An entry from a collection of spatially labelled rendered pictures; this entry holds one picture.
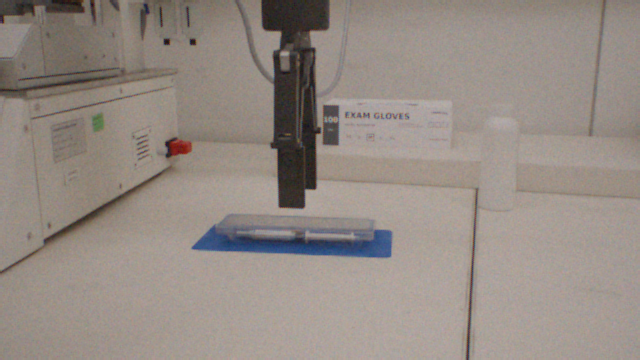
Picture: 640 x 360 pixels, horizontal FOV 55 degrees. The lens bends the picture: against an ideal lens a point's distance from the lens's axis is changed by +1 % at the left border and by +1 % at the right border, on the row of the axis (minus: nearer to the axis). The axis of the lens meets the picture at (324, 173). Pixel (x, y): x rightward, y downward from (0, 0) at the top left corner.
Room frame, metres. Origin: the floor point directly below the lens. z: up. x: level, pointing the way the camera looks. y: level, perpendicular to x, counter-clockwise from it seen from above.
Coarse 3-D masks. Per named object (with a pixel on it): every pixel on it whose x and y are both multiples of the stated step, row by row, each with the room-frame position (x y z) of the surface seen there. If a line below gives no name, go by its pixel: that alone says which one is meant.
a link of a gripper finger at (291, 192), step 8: (280, 152) 0.66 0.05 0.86; (304, 152) 0.66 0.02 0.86; (280, 160) 0.66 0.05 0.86; (304, 160) 0.66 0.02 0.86; (280, 168) 0.66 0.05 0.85; (304, 168) 0.65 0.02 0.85; (280, 176) 0.66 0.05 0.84; (304, 176) 0.65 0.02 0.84; (280, 184) 0.66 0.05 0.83; (288, 184) 0.65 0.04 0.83; (296, 184) 0.65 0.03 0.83; (304, 184) 0.65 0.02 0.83; (280, 192) 0.66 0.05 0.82; (288, 192) 0.65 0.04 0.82; (296, 192) 0.65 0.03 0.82; (304, 192) 0.65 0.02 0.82; (280, 200) 0.66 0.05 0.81; (288, 200) 0.65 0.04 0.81; (296, 200) 0.65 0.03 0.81; (304, 200) 0.65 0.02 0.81; (288, 208) 0.66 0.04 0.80; (296, 208) 0.65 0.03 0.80
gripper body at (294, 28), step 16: (272, 0) 0.67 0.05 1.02; (288, 0) 0.66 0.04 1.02; (304, 0) 0.66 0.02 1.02; (320, 0) 0.67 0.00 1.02; (272, 16) 0.67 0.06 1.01; (288, 16) 0.66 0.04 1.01; (304, 16) 0.66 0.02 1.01; (320, 16) 0.67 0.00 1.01; (288, 32) 0.66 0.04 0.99; (304, 32) 0.69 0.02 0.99; (304, 48) 0.68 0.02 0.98
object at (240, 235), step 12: (216, 228) 0.68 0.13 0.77; (228, 228) 0.68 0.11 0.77; (240, 228) 0.68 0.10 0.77; (252, 228) 0.67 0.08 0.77; (240, 240) 0.69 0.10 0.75; (252, 240) 0.68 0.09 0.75; (264, 240) 0.68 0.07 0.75; (276, 240) 0.68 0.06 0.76; (288, 240) 0.68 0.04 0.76; (300, 240) 0.68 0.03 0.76; (312, 240) 0.67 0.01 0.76; (324, 240) 0.67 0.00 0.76; (336, 240) 0.67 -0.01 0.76; (348, 240) 0.67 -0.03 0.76; (360, 240) 0.66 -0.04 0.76
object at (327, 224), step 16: (224, 224) 0.69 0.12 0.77; (240, 224) 0.69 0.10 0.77; (256, 224) 0.69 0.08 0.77; (272, 224) 0.69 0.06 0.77; (288, 224) 0.69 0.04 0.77; (304, 224) 0.69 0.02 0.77; (320, 224) 0.69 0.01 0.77; (336, 224) 0.69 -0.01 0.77; (352, 224) 0.69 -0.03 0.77; (368, 224) 0.69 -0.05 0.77
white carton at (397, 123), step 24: (336, 120) 1.09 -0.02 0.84; (360, 120) 1.08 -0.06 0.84; (384, 120) 1.07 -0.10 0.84; (408, 120) 1.06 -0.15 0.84; (432, 120) 1.06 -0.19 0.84; (336, 144) 1.09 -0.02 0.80; (360, 144) 1.08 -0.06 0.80; (384, 144) 1.07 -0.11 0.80; (408, 144) 1.06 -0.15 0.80; (432, 144) 1.06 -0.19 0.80
